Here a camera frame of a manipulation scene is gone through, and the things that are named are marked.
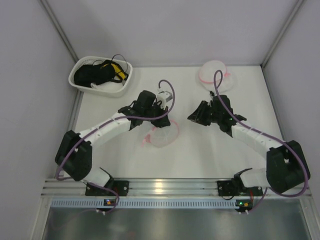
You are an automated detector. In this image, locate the white mesh laundry bag front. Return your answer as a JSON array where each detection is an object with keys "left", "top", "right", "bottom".
[{"left": 141, "top": 119, "right": 180, "bottom": 148}]

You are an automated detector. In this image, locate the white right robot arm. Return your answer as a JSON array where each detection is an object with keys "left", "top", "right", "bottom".
[{"left": 188, "top": 95, "right": 311, "bottom": 194}]

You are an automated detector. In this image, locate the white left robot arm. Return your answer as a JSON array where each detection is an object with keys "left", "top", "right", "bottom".
[{"left": 55, "top": 90, "right": 175, "bottom": 187}]

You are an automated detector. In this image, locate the white plastic laundry basket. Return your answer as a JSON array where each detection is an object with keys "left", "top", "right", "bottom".
[{"left": 68, "top": 54, "right": 133, "bottom": 98}]

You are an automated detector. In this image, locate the yellow black garment in basket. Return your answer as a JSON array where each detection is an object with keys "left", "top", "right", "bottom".
[{"left": 101, "top": 61, "right": 127, "bottom": 83}]

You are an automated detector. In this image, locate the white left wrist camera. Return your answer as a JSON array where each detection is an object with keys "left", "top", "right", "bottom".
[{"left": 156, "top": 88, "right": 173, "bottom": 109}]

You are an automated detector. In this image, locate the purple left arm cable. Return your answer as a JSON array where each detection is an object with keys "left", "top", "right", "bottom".
[{"left": 55, "top": 79, "right": 176, "bottom": 218}]

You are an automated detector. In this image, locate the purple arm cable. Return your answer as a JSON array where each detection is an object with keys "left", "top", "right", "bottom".
[
  {"left": 55, "top": 79, "right": 176, "bottom": 218},
  {"left": 212, "top": 70, "right": 311, "bottom": 213}
]

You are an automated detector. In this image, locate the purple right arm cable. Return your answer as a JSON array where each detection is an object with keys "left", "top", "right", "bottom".
[{"left": 212, "top": 70, "right": 311, "bottom": 213}]

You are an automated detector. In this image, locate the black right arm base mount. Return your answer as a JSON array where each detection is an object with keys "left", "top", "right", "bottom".
[{"left": 216, "top": 179, "right": 263, "bottom": 197}]

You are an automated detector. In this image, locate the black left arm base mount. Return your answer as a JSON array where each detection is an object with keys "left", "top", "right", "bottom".
[{"left": 85, "top": 179, "right": 130, "bottom": 197}]

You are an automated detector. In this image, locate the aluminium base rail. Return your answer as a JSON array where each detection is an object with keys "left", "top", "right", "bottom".
[{"left": 41, "top": 177, "right": 312, "bottom": 200}]

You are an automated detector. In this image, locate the grey slotted cable duct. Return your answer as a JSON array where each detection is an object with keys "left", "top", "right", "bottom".
[{"left": 50, "top": 198, "right": 239, "bottom": 209}]

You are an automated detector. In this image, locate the aluminium corner post left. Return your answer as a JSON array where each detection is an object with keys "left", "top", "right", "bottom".
[{"left": 38, "top": 0, "right": 79, "bottom": 63}]

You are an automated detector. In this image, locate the aluminium corner post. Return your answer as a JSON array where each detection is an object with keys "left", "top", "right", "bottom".
[
  {"left": 260, "top": 0, "right": 306, "bottom": 71},
  {"left": 38, "top": 0, "right": 79, "bottom": 63}
]

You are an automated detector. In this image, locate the aluminium corner post right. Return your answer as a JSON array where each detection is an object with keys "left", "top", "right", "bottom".
[{"left": 260, "top": 0, "right": 306, "bottom": 71}]

